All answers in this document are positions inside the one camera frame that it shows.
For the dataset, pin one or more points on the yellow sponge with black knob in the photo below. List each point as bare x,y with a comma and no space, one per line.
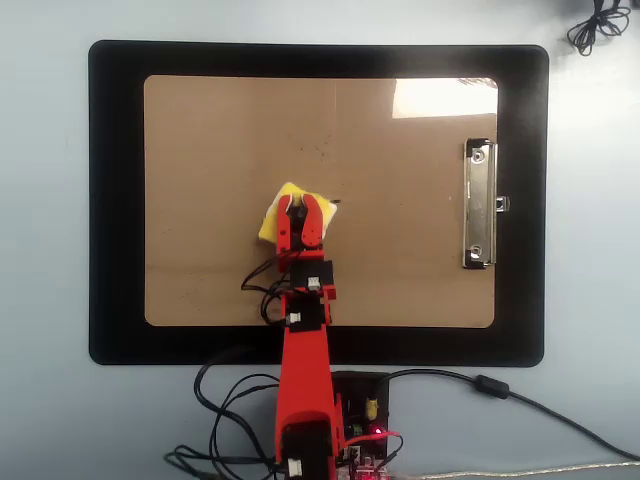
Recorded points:
270,225

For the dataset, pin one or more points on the black electronics control board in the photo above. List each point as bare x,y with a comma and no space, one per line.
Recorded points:
367,400

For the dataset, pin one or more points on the brown clipboard board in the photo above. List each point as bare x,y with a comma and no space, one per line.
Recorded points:
200,150

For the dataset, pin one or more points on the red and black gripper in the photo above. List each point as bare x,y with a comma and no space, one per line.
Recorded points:
312,275

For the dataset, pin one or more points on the black rectangular desk mat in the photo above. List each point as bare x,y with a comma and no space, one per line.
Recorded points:
115,200

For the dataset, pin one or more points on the silver metal clipboard clip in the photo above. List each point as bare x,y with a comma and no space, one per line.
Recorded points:
479,210

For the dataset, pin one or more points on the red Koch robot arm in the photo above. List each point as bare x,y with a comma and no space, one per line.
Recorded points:
305,375

